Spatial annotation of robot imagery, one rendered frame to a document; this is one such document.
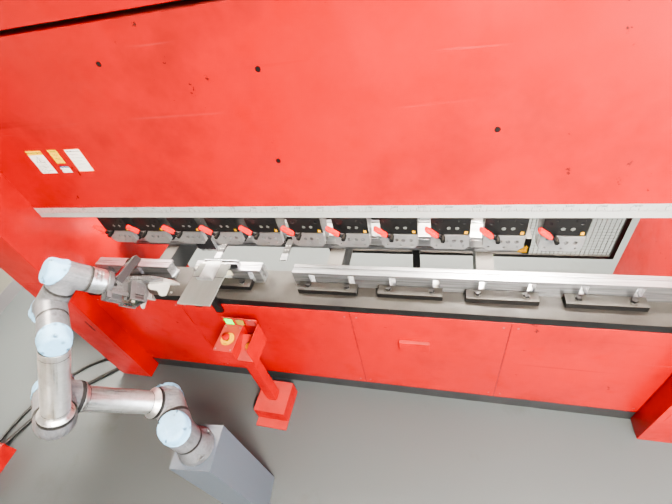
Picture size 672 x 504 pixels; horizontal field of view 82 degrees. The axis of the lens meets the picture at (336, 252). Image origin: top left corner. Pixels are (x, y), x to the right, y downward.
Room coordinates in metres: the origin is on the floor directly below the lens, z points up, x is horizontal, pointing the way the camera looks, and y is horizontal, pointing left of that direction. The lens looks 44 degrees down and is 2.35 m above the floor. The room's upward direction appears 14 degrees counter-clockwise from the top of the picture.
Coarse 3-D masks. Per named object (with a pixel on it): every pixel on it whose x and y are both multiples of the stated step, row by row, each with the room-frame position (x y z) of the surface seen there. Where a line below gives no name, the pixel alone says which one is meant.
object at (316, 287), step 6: (300, 282) 1.33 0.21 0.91; (312, 282) 1.31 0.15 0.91; (318, 282) 1.30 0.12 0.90; (300, 288) 1.29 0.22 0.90; (306, 288) 1.28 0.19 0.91; (312, 288) 1.27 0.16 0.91; (318, 288) 1.26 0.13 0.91; (324, 288) 1.25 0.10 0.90; (330, 288) 1.24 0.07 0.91; (336, 288) 1.23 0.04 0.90; (342, 288) 1.22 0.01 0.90; (354, 288) 1.20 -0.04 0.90; (330, 294) 1.23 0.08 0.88; (336, 294) 1.21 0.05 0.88; (342, 294) 1.20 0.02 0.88; (348, 294) 1.19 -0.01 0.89; (354, 294) 1.18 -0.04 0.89
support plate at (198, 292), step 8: (200, 264) 1.54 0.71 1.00; (224, 264) 1.49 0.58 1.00; (200, 272) 1.48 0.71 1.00; (224, 272) 1.43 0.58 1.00; (192, 280) 1.43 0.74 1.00; (200, 280) 1.42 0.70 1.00; (208, 280) 1.40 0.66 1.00; (216, 280) 1.39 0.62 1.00; (192, 288) 1.38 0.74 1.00; (200, 288) 1.36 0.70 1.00; (208, 288) 1.35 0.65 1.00; (216, 288) 1.33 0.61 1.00; (184, 296) 1.33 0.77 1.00; (192, 296) 1.32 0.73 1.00; (200, 296) 1.31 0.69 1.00; (208, 296) 1.29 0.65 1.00; (184, 304) 1.29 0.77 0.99; (192, 304) 1.27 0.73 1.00; (200, 304) 1.26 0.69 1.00; (208, 304) 1.24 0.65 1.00
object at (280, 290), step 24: (264, 288) 1.37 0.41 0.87; (288, 288) 1.33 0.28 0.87; (360, 288) 1.22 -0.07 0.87; (360, 312) 1.11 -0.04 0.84; (384, 312) 1.07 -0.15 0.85; (408, 312) 1.03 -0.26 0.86; (432, 312) 0.99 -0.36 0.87; (456, 312) 0.96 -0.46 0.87; (480, 312) 0.93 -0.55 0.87; (504, 312) 0.90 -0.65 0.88; (528, 312) 0.87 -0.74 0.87; (552, 312) 0.84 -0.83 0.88; (576, 312) 0.82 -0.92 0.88; (600, 312) 0.79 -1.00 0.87; (624, 312) 0.76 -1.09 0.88; (648, 312) 0.74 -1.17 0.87
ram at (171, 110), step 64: (192, 0) 1.41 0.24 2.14; (256, 0) 1.26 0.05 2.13; (320, 0) 1.20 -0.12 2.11; (384, 0) 1.14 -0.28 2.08; (448, 0) 1.08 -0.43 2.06; (512, 0) 1.02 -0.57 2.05; (576, 0) 0.97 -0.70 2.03; (640, 0) 0.92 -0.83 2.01; (0, 64) 1.63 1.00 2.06; (64, 64) 1.54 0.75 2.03; (128, 64) 1.45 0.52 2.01; (192, 64) 1.36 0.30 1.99; (256, 64) 1.28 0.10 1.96; (320, 64) 1.21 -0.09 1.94; (384, 64) 1.14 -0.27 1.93; (448, 64) 1.08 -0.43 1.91; (512, 64) 1.01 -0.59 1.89; (576, 64) 0.96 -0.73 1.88; (640, 64) 0.90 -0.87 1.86; (0, 128) 1.72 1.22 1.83; (64, 128) 1.61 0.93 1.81; (128, 128) 1.50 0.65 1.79; (192, 128) 1.40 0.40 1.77; (256, 128) 1.31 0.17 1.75; (320, 128) 1.22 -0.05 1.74; (384, 128) 1.15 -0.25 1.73; (448, 128) 1.07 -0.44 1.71; (512, 128) 1.01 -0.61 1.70; (576, 128) 0.94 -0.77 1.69; (640, 128) 0.88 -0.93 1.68; (64, 192) 1.70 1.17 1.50; (128, 192) 1.57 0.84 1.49; (192, 192) 1.45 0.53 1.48; (256, 192) 1.34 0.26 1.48; (320, 192) 1.25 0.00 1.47; (384, 192) 1.15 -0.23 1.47; (448, 192) 1.07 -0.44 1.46; (512, 192) 0.99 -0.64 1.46; (576, 192) 0.92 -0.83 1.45; (640, 192) 0.85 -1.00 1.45
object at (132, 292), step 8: (112, 272) 0.89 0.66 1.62; (112, 280) 0.86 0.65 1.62; (128, 280) 0.89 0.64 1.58; (136, 280) 0.89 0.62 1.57; (112, 288) 0.85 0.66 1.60; (120, 288) 0.86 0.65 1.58; (128, 288) 0.87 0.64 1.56; (136, 288) 0.87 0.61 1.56; (144, 288) 0.88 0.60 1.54; (104, 296) 0.83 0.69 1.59; (112, 296) 0.84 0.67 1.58; (120, 296) 0.85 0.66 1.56; (128, 296) 0.85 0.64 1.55; (136, 296) 0.84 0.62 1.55; (144, 296) 0.85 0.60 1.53; (120, 304) 0.84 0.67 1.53; (128, 304) 0.85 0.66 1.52; (136, 304) 0.84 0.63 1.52
